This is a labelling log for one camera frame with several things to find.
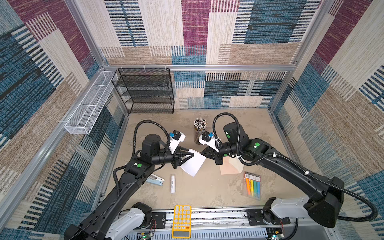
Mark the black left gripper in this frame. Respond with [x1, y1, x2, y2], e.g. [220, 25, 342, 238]
[151, 146, 193, 170]

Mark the white paper letter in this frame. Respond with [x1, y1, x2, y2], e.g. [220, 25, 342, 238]
[181, 149, 206, 177]

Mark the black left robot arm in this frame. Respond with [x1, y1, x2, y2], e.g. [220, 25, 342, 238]
[64, 120, 194, 240]

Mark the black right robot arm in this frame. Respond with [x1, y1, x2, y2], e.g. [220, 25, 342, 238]
[199, 112, 379, 228]

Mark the white glue stick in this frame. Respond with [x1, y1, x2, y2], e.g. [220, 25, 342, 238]
[170, 175, 176, 194]

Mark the light blue stapler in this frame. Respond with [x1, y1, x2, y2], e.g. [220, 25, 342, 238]
[146, 174, 165, 186]

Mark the metal cup of pencils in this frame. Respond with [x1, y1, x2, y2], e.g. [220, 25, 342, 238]
[194, 117, 207, 145]

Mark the pack of coloured highlighters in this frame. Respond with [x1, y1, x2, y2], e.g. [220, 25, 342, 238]
[243, 172, 262, 200]

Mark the yellow calculator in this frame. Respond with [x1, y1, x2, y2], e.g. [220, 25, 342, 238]
[172, 205, 192, 239]

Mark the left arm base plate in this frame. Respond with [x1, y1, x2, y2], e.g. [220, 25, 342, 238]
[148, 212, 167, 230]

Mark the aluminium front rail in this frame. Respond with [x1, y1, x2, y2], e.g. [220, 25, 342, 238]
[77, 203, 328, 232]

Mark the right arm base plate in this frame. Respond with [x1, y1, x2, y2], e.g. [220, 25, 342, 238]
[244, 209, 291, 226]

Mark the black wire shelf rack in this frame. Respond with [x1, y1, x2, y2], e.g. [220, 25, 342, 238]
[112, 68, 175, 114]

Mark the white wire mesh basket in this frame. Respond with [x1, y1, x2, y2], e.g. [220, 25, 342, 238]
[65, 71, 115, 135]

